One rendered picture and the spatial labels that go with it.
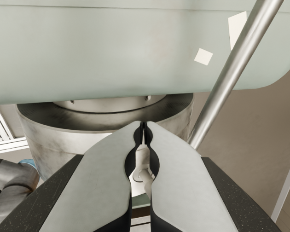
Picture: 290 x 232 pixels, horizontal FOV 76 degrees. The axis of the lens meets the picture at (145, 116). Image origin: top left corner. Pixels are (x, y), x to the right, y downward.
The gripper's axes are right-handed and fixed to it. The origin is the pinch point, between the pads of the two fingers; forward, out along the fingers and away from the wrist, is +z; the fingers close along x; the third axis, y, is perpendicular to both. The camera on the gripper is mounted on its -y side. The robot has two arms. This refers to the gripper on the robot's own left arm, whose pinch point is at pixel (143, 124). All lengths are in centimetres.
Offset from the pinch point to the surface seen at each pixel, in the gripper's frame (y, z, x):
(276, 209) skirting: 252, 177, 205
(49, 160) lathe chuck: 11.5, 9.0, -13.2
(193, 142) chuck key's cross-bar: 2.7, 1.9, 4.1
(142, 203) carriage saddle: 64, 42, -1
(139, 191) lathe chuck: 17.1, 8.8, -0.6
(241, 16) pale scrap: -6.6, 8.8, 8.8
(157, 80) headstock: -0.6, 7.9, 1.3
